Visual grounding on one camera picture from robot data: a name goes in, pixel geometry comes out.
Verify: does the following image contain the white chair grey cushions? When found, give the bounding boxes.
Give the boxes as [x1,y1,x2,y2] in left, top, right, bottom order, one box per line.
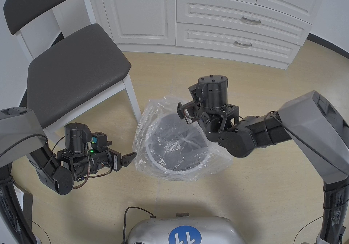
[3,0,143,142]

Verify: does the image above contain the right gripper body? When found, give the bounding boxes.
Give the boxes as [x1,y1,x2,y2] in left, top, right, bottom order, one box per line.
[177,101,219,136]

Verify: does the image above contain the white trash bin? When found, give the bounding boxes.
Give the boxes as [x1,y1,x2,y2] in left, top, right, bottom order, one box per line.
[145,112,212,181]

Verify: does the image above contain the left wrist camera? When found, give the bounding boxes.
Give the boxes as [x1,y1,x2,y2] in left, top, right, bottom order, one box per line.
[91,133,109,153]

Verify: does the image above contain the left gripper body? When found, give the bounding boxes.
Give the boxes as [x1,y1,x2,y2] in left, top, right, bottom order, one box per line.
[91,150,123,173]

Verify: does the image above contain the black cable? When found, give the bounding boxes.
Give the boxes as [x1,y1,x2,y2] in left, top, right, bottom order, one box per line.
[123,206,156,244]
[295,216,325,244]
[31,219,52,244]

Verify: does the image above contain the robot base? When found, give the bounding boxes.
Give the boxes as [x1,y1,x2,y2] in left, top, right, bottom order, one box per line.
[128,212,246,244]

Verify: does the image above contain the clear plastic bag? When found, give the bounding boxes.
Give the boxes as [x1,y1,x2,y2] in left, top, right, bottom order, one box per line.
[132,95,235,182]

